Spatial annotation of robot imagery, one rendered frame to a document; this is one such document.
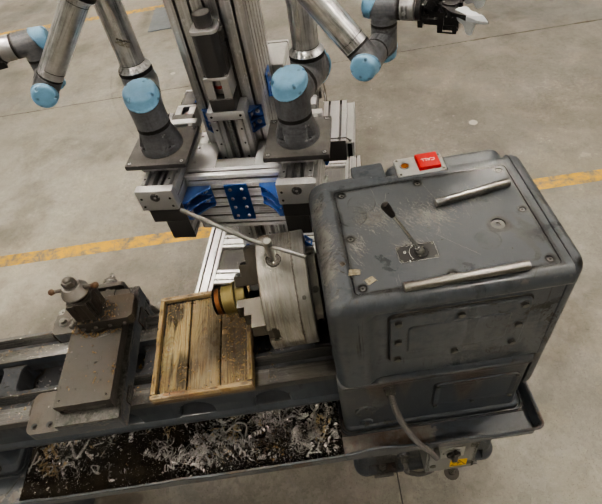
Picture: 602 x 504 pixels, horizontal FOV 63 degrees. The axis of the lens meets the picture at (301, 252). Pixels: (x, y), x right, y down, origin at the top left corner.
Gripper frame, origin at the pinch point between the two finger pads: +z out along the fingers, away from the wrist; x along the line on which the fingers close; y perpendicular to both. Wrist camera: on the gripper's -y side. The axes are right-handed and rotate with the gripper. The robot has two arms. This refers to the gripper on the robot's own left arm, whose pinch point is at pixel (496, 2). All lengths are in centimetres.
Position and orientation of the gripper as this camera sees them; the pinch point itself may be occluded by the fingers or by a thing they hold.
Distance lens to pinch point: 146.2
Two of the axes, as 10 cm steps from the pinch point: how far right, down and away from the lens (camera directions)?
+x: -4.1, 8.0, -4.4
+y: 1.9, 5.5, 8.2
